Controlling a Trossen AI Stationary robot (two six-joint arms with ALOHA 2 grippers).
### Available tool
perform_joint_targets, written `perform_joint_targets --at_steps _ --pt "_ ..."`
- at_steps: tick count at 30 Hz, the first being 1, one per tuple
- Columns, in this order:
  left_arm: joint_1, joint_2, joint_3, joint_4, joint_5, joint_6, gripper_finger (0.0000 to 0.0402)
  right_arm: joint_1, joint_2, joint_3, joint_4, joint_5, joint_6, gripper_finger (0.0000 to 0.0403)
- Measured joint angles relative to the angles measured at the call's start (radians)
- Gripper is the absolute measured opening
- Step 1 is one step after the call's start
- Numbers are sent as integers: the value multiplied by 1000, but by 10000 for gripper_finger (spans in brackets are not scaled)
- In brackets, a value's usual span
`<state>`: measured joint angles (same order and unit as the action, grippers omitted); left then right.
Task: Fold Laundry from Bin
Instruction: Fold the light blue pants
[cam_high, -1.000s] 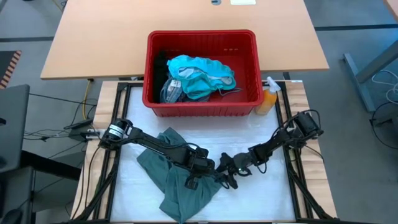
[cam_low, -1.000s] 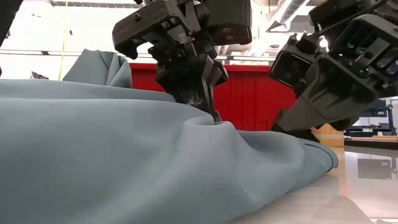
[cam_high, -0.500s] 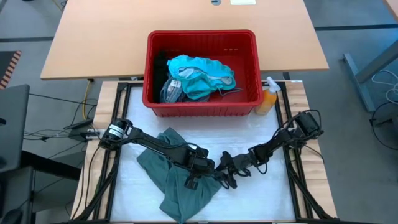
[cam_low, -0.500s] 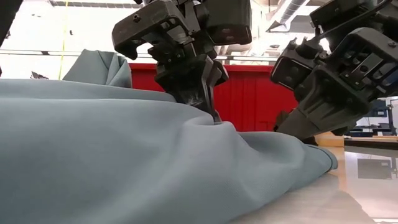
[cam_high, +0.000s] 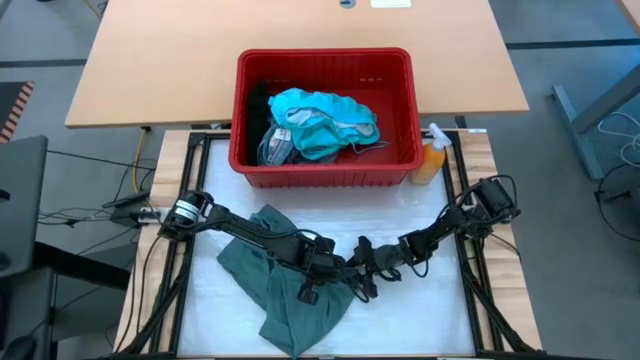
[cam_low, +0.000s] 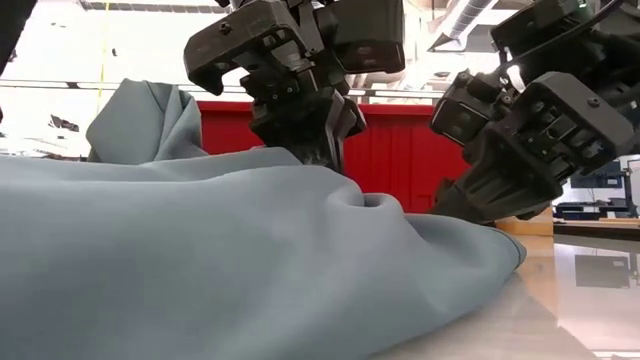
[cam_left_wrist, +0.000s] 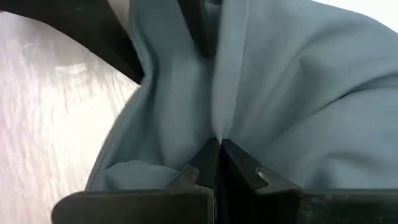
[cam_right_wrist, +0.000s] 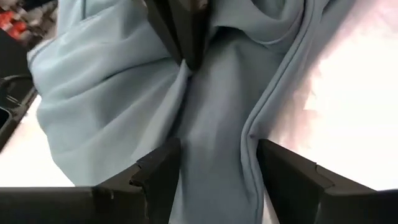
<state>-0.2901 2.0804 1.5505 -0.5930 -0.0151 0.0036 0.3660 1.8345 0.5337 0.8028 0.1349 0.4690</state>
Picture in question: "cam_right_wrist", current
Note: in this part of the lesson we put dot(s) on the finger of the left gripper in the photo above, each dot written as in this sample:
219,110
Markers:
192,34
164,28

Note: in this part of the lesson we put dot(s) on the grey-teal shirt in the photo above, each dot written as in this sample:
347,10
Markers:
118,93

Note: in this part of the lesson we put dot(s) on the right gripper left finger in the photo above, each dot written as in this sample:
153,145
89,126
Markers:
124,199

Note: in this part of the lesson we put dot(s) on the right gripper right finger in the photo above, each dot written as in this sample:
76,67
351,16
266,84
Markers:
311,193

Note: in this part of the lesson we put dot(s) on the black aluminium table frame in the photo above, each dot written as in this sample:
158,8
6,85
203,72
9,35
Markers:
14,105

